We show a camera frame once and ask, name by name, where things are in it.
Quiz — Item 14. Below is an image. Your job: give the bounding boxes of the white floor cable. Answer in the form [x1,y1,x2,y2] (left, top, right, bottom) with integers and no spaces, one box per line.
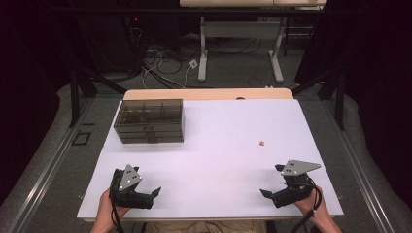
[141,50,195,90]

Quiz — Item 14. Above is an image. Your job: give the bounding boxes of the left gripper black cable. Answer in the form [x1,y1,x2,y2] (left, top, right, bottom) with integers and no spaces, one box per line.
[109,193,126,233]

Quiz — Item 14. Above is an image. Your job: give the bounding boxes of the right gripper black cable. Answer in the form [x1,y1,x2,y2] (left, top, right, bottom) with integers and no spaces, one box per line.
[289,177,324,233]

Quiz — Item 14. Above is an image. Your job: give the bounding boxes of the person's beige trousers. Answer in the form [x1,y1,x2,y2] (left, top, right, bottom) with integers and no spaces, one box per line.
[145,220,268,233]

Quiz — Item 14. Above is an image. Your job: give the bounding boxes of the wooden table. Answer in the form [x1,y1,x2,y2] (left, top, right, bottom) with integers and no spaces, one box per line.
[122,87,294,101]

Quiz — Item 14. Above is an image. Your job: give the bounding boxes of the black computer tower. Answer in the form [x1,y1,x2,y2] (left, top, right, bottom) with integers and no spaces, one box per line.
[122,14,145,71]

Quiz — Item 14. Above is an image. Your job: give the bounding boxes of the aluminium floor rail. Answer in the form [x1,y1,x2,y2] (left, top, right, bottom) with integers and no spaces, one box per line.
[5,96,95,233]
[323,99,395,233]

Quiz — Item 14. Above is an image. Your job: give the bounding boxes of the smoky transparent drawer organizer box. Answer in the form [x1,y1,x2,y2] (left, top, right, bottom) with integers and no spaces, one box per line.
[113,98,185,145]

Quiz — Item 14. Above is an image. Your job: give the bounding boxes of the black metal stand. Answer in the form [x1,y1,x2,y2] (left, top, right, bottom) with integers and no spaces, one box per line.
[68,66,128,128]
[292,67,347,131]

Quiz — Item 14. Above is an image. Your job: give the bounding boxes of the person's left hand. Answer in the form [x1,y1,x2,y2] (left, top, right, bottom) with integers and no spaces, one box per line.
[98,188,131,225]

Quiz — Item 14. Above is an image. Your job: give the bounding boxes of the person's right hand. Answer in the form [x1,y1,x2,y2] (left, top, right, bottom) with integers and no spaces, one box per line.
[292,185,332,225]

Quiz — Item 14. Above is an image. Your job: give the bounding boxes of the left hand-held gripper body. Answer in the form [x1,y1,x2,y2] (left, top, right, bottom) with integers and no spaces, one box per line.
[109,164,155,210]

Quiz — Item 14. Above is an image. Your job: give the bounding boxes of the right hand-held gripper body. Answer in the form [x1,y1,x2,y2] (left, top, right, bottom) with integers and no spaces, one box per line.
[273,159,323,209]

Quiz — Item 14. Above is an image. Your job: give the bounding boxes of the black floor cables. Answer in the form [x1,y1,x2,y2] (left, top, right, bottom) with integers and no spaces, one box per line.
[142,35,263,90]

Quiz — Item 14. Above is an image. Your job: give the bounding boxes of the white desk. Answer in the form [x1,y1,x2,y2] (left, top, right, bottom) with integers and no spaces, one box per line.
[179,0,328,83]

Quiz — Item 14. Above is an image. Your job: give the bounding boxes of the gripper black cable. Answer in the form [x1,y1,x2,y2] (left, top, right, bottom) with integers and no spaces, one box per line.
[289,177,324,233]
[109,193,126,233]

